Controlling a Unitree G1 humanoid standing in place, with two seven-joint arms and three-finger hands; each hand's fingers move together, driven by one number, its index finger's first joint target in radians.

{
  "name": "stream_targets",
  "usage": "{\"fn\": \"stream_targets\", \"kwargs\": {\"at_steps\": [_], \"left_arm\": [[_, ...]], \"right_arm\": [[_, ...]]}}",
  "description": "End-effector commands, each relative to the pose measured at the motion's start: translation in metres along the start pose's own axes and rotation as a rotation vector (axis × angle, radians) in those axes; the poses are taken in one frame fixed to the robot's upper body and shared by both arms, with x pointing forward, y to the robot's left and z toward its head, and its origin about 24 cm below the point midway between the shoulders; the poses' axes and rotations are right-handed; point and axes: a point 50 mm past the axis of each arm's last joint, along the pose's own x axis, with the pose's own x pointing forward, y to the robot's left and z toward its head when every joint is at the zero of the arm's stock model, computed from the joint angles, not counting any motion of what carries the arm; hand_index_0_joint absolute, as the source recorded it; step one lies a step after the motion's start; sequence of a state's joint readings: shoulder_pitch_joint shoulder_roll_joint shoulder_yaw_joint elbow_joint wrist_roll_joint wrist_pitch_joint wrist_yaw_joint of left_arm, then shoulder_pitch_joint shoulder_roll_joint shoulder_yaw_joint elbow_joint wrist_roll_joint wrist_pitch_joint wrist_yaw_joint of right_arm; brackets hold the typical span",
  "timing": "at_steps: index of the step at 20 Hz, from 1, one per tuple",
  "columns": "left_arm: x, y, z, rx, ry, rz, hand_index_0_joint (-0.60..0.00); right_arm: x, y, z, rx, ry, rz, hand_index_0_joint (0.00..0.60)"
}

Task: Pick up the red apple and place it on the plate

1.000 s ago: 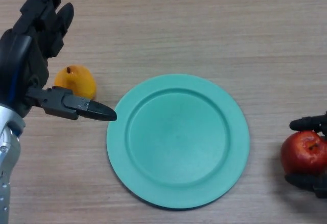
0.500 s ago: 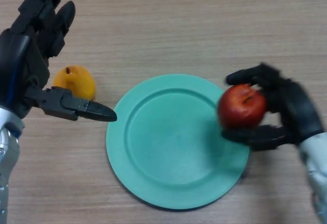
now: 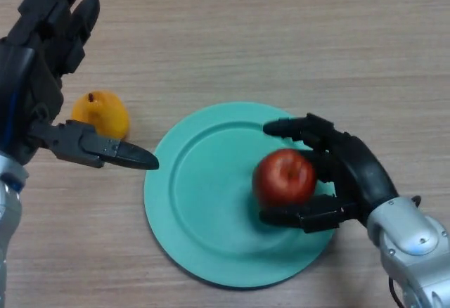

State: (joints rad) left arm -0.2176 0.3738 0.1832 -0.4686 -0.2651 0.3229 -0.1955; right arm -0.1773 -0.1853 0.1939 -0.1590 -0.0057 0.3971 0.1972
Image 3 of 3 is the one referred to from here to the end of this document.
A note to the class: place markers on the green round plate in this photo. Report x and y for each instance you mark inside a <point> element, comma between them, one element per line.
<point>204,199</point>

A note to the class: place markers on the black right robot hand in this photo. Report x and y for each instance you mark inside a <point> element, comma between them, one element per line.
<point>358,171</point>

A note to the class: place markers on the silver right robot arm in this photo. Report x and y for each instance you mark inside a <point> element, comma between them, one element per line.
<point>411,244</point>

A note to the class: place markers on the yellow pear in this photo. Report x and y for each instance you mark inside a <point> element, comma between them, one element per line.
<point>105,114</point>

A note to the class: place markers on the red apple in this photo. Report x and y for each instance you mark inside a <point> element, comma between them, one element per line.
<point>284,178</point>

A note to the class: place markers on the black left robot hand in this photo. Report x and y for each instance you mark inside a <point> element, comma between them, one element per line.
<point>74,139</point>

